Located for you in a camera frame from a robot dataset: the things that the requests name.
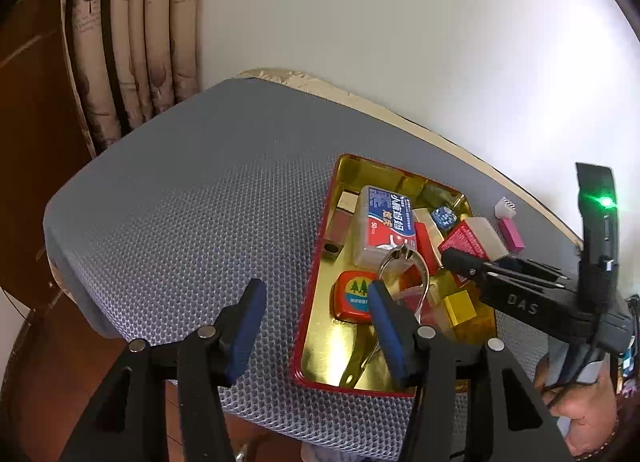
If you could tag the plain red box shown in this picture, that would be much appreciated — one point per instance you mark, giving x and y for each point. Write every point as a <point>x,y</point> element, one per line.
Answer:
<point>425,247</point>

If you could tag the small blue patterned item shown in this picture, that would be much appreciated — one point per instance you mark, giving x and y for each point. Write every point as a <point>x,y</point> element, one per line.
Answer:
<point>443,217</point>

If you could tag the person's right hand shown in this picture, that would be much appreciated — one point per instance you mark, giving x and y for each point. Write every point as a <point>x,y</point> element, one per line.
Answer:
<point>585,417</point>

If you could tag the small black square block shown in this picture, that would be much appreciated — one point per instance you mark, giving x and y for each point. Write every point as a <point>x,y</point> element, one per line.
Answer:
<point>332,248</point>

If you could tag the yellow cube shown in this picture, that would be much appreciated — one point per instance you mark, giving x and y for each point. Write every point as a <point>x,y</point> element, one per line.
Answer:
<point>460,309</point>

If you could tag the grey mesh cushion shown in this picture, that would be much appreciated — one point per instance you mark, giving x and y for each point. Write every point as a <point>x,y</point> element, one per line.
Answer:
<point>200,217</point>

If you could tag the beige patterned curtain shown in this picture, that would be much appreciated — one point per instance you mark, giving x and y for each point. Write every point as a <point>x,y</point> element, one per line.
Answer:
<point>125,42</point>

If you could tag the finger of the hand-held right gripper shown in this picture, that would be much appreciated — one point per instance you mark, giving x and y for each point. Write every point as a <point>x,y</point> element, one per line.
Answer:
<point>465,262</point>
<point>540,273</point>

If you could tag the silver metal clipper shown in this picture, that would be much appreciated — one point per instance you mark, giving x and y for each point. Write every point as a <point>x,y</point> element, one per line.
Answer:
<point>424,282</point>

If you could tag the gold tin tray red rim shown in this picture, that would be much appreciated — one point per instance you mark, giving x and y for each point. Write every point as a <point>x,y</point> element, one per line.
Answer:
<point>325,342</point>

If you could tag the red and white box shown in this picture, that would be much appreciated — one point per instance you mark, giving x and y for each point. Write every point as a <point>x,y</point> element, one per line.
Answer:
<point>465,239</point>

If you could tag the orange tape measure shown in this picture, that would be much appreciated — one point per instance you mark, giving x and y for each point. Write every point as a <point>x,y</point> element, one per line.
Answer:
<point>350,294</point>

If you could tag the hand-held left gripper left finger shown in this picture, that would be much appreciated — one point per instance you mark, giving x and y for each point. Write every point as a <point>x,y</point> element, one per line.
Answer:
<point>245,327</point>

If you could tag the blue red white box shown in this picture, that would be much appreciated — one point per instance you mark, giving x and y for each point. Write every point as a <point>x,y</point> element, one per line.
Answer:
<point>385,222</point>

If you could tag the pink box with white cap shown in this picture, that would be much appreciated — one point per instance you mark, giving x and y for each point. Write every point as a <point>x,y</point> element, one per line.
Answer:
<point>512,234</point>

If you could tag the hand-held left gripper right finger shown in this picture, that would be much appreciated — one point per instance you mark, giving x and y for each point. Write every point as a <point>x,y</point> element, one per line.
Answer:
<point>387,332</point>

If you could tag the brown wooden cabinet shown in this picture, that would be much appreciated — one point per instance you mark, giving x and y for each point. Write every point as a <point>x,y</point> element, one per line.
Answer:
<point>30,142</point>

